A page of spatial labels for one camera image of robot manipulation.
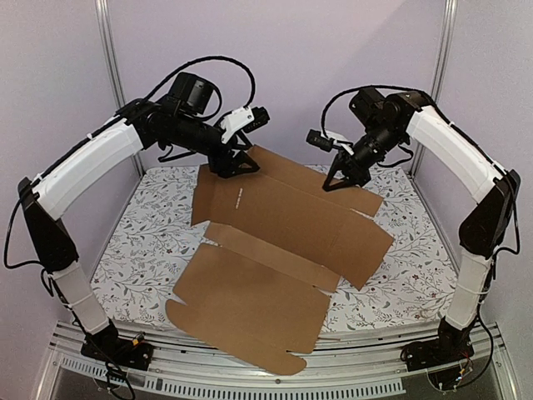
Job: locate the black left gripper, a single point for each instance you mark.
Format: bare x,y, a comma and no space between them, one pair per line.
219,164

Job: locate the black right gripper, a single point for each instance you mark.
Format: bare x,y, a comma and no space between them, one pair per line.
351,162

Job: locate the brown cardboard box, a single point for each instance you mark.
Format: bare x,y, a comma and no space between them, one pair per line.
275,248

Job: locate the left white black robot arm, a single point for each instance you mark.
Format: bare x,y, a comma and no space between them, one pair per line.
177,119

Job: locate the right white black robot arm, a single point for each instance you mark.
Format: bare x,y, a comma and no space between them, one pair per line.
392,117

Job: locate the white floral table cloth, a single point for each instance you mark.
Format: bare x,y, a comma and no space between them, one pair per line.
154,240

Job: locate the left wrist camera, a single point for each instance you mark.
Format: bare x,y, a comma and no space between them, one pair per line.
242,120

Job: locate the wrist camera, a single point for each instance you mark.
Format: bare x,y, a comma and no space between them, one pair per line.
242,120
329,141

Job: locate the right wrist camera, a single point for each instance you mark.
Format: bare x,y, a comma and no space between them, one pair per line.
329,141

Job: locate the aluminium front rail frame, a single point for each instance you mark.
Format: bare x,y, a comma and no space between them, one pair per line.
389,363

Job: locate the right aluminium corner post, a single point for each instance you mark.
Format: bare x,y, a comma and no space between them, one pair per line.
447,31

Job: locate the aluminium corner post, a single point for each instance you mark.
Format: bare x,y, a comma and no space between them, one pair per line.
447,31
109,51

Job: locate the left aluminium corner post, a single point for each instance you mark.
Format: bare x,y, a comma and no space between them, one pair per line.
109,51

